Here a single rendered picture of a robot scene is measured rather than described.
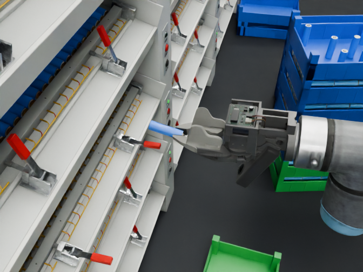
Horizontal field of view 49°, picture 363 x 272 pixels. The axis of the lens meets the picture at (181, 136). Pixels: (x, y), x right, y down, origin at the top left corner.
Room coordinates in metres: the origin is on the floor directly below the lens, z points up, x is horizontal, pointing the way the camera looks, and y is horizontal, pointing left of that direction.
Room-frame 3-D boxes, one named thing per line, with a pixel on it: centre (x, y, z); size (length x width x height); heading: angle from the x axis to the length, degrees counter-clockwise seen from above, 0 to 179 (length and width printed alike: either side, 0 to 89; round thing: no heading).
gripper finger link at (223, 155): (0.48, -0.07, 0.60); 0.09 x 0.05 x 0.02; 81
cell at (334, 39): (0.95, -0.41, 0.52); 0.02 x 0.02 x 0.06
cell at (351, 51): (0.95, -0.47, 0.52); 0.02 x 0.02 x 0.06
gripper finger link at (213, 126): (0.54, -0.04, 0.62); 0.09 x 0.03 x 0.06; 72
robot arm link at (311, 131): (0.47, -0.21, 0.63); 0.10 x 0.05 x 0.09; 167
